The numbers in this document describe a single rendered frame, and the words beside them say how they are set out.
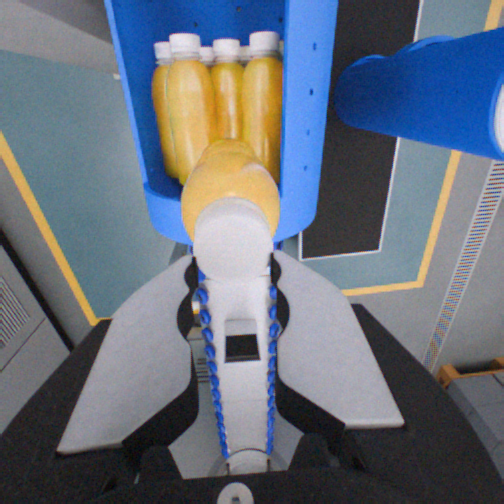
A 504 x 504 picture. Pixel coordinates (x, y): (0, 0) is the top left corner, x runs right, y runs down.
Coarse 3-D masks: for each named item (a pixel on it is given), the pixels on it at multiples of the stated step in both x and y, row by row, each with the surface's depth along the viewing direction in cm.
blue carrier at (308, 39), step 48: (144, 0) 38; (192, 0) 43; (240, 0) 43; (288, 0) 25; (336, 0) 29; (144, 48) 40; (288, 48) 26; (144, 96) 41; (288, 96) 28; (144, 144) 41; (288, 144) 31; (144, 192) 40; (288, 192) 34
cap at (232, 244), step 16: (224, 208) 13; (240, 208) 13; (208, 224) 12; (224, 224) 12; (240, 224) 12; (256, 224) 12; (208, 240) 12; (224, 240) 12; (240, 240) 12; (256, 240) 13; (208, 256) 13; (224, 256) 13; (240, 256) 13; (256, 256) 13; (208, 272) 13; (224, 272) 13; (240, 272) 13; (256, 272) 13
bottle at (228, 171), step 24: (216, 144) 24; (240, 144) 24; (216, 168) 15; (240, 168) 15; (264, 168) 18; (192, 192) 15; (216, 192) 14; (240, 192) 14; (264, 192) 15; (192, 216) 15; (264, 216) 14; (192, 240) 16
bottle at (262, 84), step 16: (256, 64) 34; (272, 64) 34; (256, 80) 35; (272, 80) 35; (256, 96) 36; (272, 96) 35; (256, 112) 37; (272, 112) 36; (256, 128) 37; (272, 128) 37; (256, 144) 39; (272, 144) 38; (272, 160) 40; (272, 176) 41
